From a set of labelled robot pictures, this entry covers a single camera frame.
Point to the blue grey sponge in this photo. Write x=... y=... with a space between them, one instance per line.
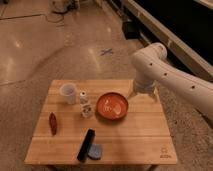
x=95 y=152

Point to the black box on floor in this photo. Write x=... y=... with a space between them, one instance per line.
x=130 y=30

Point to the dark red chili pepper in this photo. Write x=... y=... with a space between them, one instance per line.
x=53 y=123

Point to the translucent plastic cup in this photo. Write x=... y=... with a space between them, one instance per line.
x=68 y=92

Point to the wooden table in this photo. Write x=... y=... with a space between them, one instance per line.
x=141 y=137

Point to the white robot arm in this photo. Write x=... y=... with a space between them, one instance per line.
x=150 y=66

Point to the black rectangular block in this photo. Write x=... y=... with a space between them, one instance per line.
x=85 y=146

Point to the orange bowl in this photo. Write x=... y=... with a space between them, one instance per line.
x=112 y=106

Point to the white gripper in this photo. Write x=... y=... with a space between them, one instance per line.
x=143 y=86

